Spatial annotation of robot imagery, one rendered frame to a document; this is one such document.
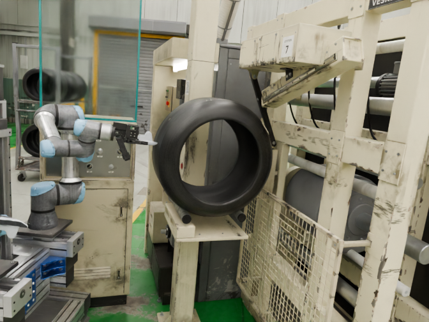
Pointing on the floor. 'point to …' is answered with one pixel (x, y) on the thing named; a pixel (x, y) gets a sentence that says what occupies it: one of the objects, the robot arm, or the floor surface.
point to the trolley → (29, 138)
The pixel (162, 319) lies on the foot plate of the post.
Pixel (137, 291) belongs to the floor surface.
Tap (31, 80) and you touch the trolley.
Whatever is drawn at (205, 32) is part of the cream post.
